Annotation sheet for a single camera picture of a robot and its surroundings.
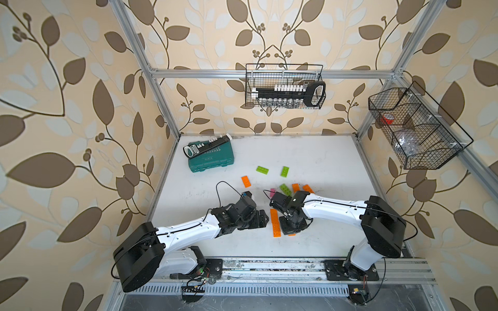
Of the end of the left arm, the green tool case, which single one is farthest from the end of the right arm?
the green tool case

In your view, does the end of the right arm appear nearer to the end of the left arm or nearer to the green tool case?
the end of the left arm

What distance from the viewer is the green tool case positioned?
104 centimetres
